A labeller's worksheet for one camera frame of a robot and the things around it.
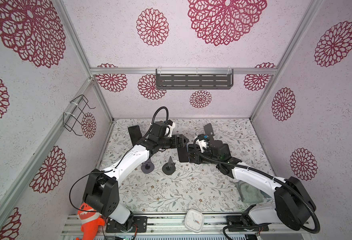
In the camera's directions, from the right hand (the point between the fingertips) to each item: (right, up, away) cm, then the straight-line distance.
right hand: (187, 151), depth 80 cm
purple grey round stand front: (-23, -11, +11) cm, 28 cm away
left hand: (-3, +4, +2) cm, 5 cm away
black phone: (-2, -2, +1) cm, 3 cm away
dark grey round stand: (-10, -11, +8) cm, 16 cm away
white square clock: (+3, -33, -7) cm, 34 cm away
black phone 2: (-31, +9, +14) cm, 36 cm away
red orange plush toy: (-46, -30, -11) cm, 56 cm away
